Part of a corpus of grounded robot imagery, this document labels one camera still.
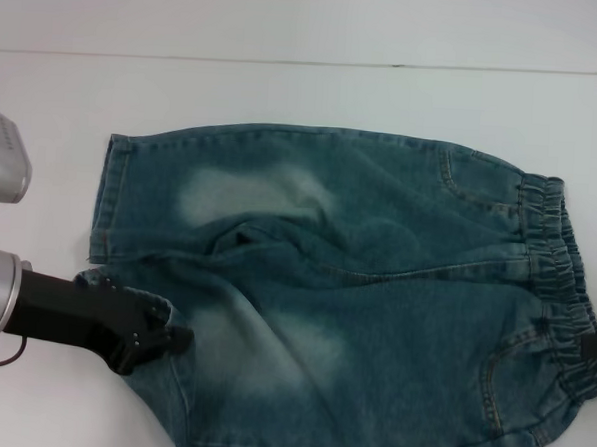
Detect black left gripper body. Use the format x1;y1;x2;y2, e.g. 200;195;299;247
7;267;173;378

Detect blue denim shorts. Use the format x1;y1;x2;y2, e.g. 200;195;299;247
65;113;597;447

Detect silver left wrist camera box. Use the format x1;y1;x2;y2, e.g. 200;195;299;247
0;105;37;207

